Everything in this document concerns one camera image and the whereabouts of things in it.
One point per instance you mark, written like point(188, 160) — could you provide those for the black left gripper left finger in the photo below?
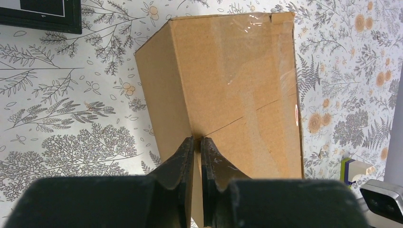
point(160, 199)

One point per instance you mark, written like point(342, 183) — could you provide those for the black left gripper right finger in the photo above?
point(231, 199)

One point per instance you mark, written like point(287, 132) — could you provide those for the brown cardboard express box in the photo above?
point(231, 78)

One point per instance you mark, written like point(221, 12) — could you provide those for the green purple toy block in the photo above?
point(352, 170)

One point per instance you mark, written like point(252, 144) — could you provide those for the floral patterned table mat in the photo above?
point(73, 104)

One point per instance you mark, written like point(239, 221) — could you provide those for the black white checkerboard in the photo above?
point(51, 15)

